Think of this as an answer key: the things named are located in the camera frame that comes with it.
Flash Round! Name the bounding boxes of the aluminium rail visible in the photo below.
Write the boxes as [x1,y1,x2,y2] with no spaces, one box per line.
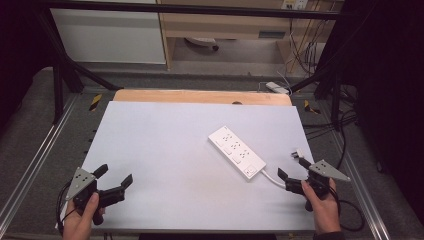
[0,92,82,222]
[328,133,392,240]

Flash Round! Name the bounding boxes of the person's left hand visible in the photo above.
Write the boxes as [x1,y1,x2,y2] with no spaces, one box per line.
[62,192,106,240]

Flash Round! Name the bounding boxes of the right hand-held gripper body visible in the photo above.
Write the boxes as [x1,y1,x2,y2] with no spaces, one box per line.
[284,159,352,213]

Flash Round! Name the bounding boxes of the black curtain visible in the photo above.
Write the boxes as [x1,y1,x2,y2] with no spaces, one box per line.
[319,0,424,219]
[0,0,55,129]

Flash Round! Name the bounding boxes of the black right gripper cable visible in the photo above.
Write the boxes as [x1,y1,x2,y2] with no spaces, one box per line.
[328,186,366,233]

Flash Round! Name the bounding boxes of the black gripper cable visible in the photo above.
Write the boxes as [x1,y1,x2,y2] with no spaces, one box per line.
[55,180,77,235]
[328,186,366,233]

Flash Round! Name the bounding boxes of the person's right hand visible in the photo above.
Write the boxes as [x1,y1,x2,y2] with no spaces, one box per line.
[300,178,342,235]

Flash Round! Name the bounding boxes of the white power strip cable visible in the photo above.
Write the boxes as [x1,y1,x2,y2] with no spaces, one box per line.
[260,169,288,190]

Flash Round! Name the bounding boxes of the white table mat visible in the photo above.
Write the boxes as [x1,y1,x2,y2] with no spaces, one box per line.
[54,100,317,233]

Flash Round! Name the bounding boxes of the bundle of hanging cables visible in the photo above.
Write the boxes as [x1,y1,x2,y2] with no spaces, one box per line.
[285,15,330,76]

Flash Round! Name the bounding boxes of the white cabinet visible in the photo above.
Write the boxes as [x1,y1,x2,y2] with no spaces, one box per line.
[49,0,167,65]

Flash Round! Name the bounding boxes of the wooden desk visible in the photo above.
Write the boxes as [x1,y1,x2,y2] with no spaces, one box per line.
[156,0,345,72]

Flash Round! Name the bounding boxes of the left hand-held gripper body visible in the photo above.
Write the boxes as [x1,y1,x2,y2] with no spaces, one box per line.
[65,166,127,226]

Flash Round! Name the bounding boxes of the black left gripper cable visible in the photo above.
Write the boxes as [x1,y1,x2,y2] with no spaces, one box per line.
[55,180,77,235]

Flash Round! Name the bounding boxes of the white chair base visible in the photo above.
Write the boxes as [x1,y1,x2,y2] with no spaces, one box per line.
[184,36,221,52]

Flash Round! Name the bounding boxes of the black metal frame stand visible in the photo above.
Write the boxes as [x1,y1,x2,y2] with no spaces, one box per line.
[289,49,345,132]
[32,6,125,125]

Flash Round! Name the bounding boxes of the white plug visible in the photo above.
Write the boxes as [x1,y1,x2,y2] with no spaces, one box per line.
[290,148,306,161]

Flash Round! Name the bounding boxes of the black floor cables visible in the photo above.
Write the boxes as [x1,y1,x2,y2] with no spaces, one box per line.
[301,109,360,171]

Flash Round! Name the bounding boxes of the black horizontal frame bar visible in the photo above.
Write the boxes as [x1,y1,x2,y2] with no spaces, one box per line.
[39,0,352,21]

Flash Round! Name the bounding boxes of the white wall socket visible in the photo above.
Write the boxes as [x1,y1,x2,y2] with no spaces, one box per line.
[281,0,310,11]

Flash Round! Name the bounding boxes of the white floor power strip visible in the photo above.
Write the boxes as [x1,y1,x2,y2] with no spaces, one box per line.
[265,81,291,96]

